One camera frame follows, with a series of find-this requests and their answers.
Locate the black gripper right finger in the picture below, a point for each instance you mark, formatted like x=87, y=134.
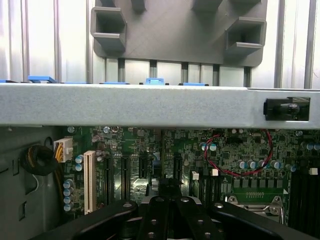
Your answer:
x=200, y=220

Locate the CPU socket with CPU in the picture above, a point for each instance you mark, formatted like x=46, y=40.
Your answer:
x=252, y=207

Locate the black chassis intrusion switch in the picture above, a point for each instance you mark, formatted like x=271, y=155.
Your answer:
x=277, y=108

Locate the blue card retention clip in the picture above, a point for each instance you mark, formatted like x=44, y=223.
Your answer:
x=193, y=84
x=41, y=79
x=5, y=81
x=115, y=83
x=154, y=81

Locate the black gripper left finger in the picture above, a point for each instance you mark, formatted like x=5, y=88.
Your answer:
x=157, y=220

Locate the white PCI expansion slot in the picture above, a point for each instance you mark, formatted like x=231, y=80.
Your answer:
x=89, y=182

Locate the grey plastic parts rack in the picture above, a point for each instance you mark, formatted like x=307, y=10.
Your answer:
x=175, y=37

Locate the white power connector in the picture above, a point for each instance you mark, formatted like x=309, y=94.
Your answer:
x=63, y=150

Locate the green motherboard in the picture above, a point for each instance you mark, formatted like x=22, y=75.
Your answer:
x=250, y=150

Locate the black expansion slot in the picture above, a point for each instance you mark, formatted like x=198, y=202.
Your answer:
x=143, y=166
x=125, y=177
x=177, y=165
x=108, y=180

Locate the black and silver PC case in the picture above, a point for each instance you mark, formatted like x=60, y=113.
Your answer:
x=125, y=105

